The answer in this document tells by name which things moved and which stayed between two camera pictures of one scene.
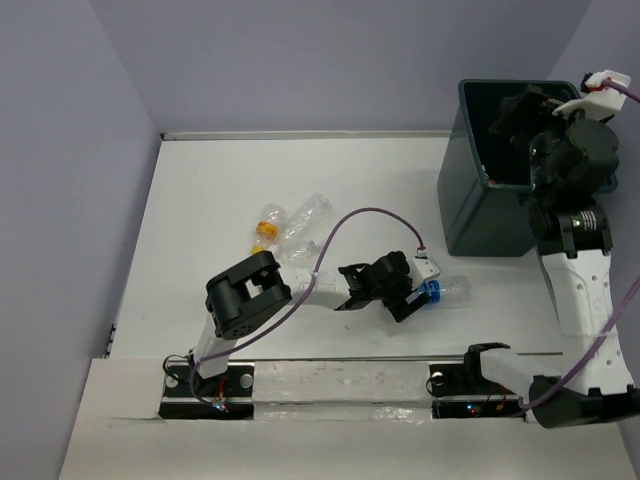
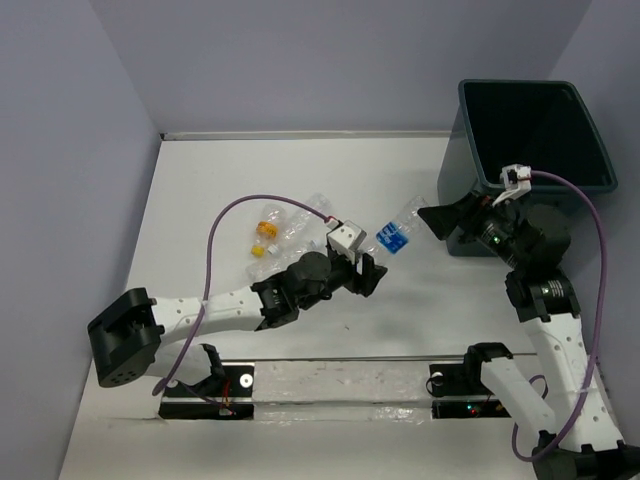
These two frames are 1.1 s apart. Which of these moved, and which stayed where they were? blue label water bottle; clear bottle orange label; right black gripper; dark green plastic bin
Moved: right black gripper; blue label water bottle
Stayed: dark green plastic bin; clear bottle orange label
